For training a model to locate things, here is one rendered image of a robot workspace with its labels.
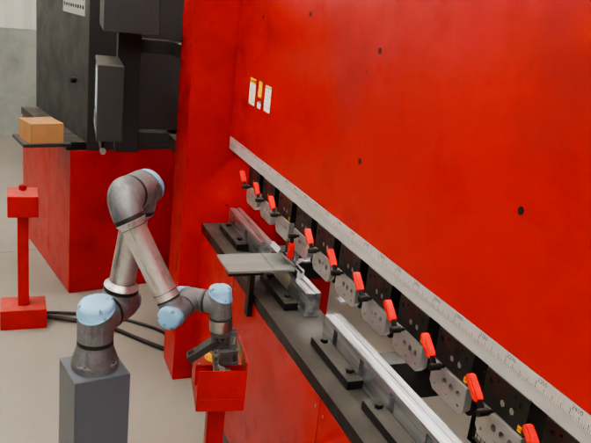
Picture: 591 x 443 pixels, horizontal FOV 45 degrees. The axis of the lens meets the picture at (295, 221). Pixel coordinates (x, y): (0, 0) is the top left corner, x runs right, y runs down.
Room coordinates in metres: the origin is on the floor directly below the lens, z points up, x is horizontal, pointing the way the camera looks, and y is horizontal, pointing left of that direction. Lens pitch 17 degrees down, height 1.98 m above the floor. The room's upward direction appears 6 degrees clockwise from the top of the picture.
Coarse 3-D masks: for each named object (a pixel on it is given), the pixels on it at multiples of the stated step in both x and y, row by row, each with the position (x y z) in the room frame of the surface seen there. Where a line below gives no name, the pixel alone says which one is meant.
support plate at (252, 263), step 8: (216, 256) 2.62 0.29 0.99; (224, 256) 2.61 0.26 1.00; (232, 256) 2.62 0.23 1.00; (240, 256) 2.63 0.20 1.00; (248, 256) 2.64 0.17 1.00; (256, 256) 2.65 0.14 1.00; (264, 256) 2.66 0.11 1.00; (272, 256) 2.67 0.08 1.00; (280, 256) 2.68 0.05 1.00; (224, 264) 2.52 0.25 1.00; (232, 264) 2.53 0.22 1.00; (240, 264) 2.54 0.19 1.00; (248, 264) 2.55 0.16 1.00; (256, 264) 2.56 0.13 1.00; (264, 264) 2.57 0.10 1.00; (272, 264) 2.58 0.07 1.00; (280, 264) 2.59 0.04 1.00; (288, 264) 2.60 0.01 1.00; (232, 272) 2.46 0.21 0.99; (240, 272) 2.47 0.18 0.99; (248, 272) 2.48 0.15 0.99; (256, 272) 2.49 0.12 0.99
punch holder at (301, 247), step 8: (296, 216) 2.53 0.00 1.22; (304, 216) 2.46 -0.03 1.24; (296, 224) 2.52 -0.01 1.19; (304, 224) 2.45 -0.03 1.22; (312, 224) 2.40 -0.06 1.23; (296, 232) 2.50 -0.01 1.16; (312, 232) 2.40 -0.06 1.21; (296, 240) 2.50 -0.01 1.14; (304, 240) 2.43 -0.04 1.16; (296, 248) 2.49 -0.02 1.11; (304, 248) 2.43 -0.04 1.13; (304, 256) 2.41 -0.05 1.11; (312, 256) 2.41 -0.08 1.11
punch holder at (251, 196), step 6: (252, 168) 3.05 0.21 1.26; (252, 174) 3.04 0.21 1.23; (258, 174) 2.97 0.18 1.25; (252, 180) 3.03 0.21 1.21; (258, 180) 2.97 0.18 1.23; (252, 186) 3.02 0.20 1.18; (252, 192) 3.01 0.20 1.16; (246, 198) 3.08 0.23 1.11; (252, 198) 3.01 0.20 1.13; (252, 204) 2.99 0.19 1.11; (258, 204) 2.95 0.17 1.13
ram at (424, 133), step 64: (256, 0) 3.20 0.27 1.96; (320, 0) 2.54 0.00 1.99; (384, 0) 2.10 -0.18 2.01; (448, 0) 1.80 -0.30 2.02; (512, 0) 1.57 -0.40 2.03; (576, 0) 1.40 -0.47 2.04; (256, 64) 3.13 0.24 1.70; (320, 64) 2.48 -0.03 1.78; (384, 64) 2.05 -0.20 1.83; (448, 64) 1.76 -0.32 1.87; (512, 64) 1.54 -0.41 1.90; (576, 64) 1.36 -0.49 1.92; (256, 128) 3.05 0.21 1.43; (320, 128) 2.42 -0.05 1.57; (384, 128) 2.00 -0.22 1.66; (448, 128) 1.72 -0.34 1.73; (512, 128) 1.50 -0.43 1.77; (576, 128) 1.33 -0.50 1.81; (320, 192) 2.36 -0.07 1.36; (384, 192) 1.95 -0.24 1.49; (448, 192) 1.67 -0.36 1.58; (512, 192) 1.46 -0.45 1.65; (576, 192) 1.30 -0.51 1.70; (448, 256) 1.63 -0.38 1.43; (512, 256) 1.42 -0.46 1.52; (576, 256) 1.26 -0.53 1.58; (448, 320) 1.59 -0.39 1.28; (512, 320) 1.39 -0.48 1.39; (576, 320) 1.23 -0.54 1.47; (512, 384) 1.35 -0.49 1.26; (576, 384) 1.20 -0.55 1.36
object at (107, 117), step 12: (96, 60) 3.56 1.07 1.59; (108, 60) 3.55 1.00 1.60; (108, 72) 3.33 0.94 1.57; (120, 72) 3.34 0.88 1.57; (108, 84) 3.33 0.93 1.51; (120, 84) 3.34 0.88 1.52; (108, 96) 3.33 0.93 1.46; (120, 96) 3.35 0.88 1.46; (96, 108) 3.36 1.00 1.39; (108, 108) 3.33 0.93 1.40; (120, 108) 3.35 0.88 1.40; (96, 120) 3.37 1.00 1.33; (108, 120) 3.33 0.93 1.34; (120, 120) 3.35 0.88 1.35; (96, 132) 3.33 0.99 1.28; (108, 132) 3.33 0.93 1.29; (120, 132) 3.35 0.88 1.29
